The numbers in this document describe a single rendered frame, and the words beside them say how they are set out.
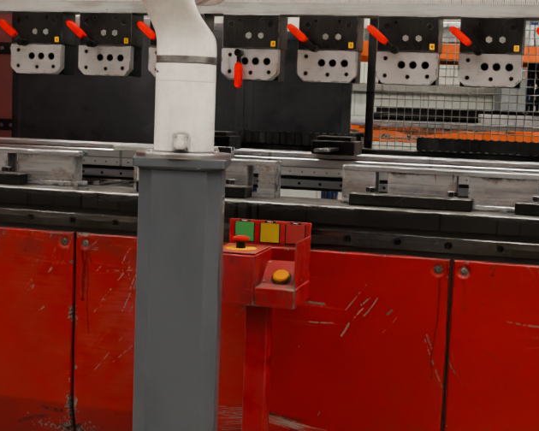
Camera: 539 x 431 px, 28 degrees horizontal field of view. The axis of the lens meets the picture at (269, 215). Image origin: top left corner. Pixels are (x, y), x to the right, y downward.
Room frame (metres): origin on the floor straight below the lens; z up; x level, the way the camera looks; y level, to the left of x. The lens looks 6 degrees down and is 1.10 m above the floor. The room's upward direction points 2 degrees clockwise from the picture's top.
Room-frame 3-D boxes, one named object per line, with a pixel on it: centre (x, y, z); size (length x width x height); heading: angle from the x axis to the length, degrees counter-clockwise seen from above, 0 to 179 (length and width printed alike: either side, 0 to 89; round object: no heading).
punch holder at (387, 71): (2.68, -0.33, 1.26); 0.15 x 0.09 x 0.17; 74
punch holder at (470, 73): (2.63, -0.52, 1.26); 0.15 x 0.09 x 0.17; 74
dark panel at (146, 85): (3.39, 0.31, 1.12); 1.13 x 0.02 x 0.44; 74
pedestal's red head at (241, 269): (2.46, 0.02, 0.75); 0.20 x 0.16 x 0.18; 76
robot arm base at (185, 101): (2.15, 0.18, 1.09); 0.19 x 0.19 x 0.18
